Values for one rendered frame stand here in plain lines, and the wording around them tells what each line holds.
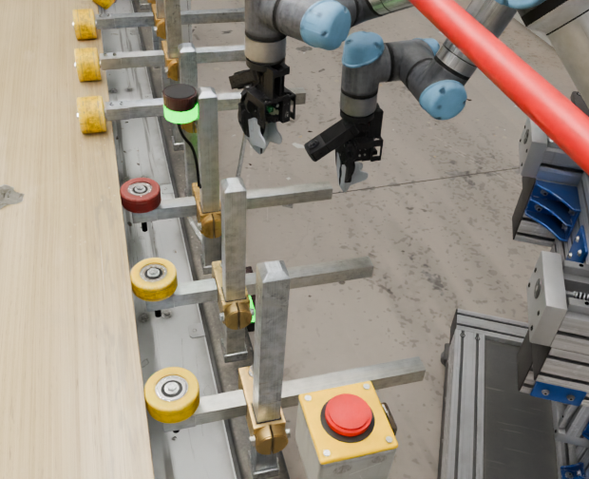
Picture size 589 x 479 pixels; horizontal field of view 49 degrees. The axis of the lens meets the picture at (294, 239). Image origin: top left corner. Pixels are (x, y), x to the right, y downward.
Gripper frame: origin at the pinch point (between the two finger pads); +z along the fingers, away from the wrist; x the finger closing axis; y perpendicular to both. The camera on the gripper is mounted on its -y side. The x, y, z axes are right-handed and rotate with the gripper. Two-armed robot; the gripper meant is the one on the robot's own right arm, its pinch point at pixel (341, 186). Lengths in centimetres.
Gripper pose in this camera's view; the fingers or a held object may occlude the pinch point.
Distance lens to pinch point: 147.1
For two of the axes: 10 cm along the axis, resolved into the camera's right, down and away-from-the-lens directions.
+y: 9.6, -1.7, 2.0
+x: -2.6, -6.6, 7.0
